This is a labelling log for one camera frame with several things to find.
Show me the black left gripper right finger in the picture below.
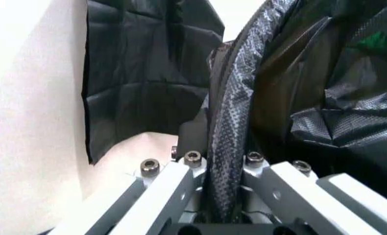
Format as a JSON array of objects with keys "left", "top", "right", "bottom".
[{"left": 242, "top": 151, "right": 387, "bottom": 235}]

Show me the green object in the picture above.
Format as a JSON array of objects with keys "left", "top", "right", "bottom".
[{"left": 355, "top": 31, "right": 387, "bottom": 57}]

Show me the black plastic garbage bag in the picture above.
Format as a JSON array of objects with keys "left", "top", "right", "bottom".
[{"left": 80, "top": 0, "right": 387, "bottom": 224}]

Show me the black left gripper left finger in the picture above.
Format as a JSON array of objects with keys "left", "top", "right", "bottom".
[{"left": 48, "top": 114, "right": 212, "bottom": 235}]

